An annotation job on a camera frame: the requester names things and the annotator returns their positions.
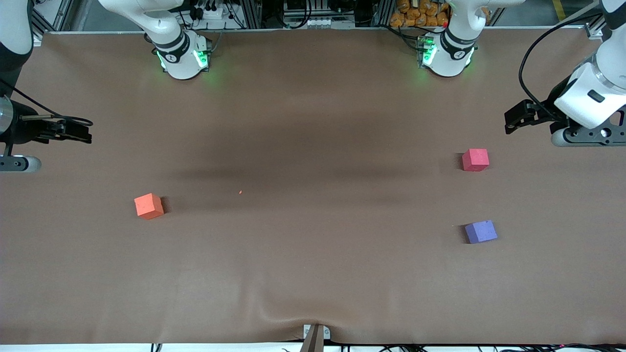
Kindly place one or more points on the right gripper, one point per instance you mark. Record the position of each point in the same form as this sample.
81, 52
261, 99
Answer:
22, 128

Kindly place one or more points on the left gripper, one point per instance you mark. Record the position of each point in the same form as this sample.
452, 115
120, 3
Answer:
547, 112

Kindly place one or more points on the orange foam block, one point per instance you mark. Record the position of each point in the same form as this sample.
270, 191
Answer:
148, 206

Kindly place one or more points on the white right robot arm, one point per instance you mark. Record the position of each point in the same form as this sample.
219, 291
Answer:
178, 58

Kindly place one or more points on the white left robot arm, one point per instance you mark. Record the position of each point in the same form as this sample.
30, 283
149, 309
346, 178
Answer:
455, 54

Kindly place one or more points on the red foam block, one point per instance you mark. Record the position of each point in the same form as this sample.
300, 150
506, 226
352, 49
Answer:
475, 160

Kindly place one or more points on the purple foam block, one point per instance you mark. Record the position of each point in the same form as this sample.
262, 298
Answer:
481, 231

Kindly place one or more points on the orange round object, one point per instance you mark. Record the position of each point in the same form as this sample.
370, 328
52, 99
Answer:
397, 20
442, 19
432, 10
404, 6
415, 13

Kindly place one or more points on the white power strip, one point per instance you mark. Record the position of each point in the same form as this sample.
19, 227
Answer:
211, 12

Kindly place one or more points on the large table cover sheet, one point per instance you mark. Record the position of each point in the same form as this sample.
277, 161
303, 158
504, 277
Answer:
313, 122

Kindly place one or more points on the white terminal strip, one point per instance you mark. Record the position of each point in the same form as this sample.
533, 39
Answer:
318, 23

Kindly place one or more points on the aluminium frame post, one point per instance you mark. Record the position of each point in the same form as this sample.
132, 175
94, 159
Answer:
248, 13

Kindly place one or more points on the table edge clamp bracket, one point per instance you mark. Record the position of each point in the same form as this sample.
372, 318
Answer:
316, 335

